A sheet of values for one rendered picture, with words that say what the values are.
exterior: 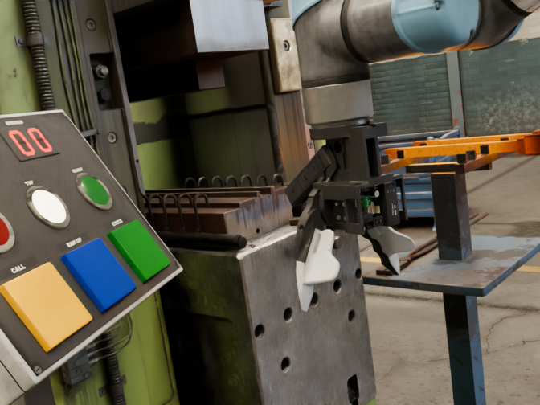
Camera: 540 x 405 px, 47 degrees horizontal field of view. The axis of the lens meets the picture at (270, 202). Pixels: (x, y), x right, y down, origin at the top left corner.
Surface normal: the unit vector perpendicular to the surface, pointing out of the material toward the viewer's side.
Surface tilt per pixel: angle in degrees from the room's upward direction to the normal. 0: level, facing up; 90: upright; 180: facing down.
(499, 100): 90
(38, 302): 60
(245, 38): 90
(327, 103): 90
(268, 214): 90
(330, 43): 114
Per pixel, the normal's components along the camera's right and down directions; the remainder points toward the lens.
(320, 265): -0.75, -0.36
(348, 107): 0.18, 0.14
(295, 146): 0.76, 0.00
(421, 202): -0.54, 0.21
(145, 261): 0.76, -0.57
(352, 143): -0.80, 0.21
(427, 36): -0.42, 0.80
